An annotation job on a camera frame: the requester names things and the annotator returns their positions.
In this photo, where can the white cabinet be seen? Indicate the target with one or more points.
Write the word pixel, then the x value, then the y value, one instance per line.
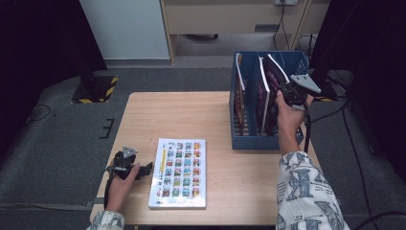
pixel 127 28

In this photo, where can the dark curtain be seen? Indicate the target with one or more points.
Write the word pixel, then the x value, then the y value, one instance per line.
pixel 376 64
pixel 38 48

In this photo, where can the white book with picture grid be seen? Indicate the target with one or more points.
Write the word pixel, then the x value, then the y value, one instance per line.
pixel 178 172

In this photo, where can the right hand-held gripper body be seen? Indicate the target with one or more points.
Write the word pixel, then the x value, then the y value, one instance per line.
pixel 301 87

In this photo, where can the blue plastic file rack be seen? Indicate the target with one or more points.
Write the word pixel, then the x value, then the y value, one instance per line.
pixel 255 142

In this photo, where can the light wooden desk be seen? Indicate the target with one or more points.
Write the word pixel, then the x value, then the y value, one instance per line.
pixel 223 19

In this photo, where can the black stand base yellow stripes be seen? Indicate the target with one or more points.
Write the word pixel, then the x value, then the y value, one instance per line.
pixel 95 89
pixel 328 94

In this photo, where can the wall socket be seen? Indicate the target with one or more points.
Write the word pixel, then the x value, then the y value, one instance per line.
pixel 285 2

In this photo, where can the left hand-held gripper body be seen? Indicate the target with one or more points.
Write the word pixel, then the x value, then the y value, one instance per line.
pixel 123 163

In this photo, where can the person's right hand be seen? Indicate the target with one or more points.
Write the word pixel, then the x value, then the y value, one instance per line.
pixel 290 121

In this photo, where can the person's left hand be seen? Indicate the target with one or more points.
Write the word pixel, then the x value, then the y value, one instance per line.
pixel 119 191

